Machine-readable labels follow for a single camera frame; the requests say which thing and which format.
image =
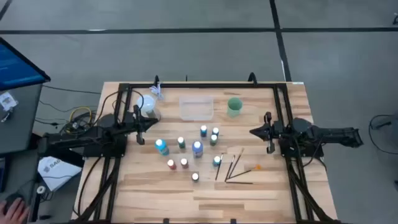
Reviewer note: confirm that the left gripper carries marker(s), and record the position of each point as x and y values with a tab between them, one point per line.
132	124

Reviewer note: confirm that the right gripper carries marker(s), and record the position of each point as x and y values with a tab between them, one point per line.
277	130

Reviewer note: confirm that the large teal paint bottle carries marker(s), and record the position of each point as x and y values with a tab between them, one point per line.
160	144

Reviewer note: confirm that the orange paint brush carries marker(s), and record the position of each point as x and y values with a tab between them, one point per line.
257	167

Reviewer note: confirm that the small green paint bottle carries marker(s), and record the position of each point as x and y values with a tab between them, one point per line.
213	139
181	141

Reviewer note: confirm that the small dark blue paint bottle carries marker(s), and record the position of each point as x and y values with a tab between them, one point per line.
215	130

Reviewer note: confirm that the small dark red paint bottle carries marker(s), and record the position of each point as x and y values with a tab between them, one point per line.
184	162

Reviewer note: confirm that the small teal paint bottle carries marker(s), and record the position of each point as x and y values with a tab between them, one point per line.
216	160

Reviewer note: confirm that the large periwinkle blue paint bottle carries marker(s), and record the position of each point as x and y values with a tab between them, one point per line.
197	147

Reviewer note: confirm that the small black paint bottle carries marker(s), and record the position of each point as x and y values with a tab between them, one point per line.
195	176

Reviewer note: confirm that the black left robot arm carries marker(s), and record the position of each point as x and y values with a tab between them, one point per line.
93	137

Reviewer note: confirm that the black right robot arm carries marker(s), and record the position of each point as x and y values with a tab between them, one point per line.
326	133

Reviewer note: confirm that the light green plastic cup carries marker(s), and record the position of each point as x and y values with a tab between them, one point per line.
234	107

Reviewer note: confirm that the clear plastic bin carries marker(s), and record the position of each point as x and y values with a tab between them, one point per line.
196	109

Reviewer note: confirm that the grey floor device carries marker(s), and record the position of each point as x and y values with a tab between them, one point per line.
385	123

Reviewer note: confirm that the white tape roll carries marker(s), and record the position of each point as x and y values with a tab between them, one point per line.
41	189

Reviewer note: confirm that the grey desk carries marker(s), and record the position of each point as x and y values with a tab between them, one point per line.
21	124

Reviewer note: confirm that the white label tag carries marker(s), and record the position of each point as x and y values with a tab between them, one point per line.
7	101

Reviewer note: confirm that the computer monitor blue screen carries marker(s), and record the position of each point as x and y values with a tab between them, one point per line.
15	67

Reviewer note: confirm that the black computer mouse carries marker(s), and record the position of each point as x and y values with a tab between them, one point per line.
14	196

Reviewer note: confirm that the person's hand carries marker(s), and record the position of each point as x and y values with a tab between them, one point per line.
14	213

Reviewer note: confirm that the black aluminium table frame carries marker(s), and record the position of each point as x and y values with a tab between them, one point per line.
202	85

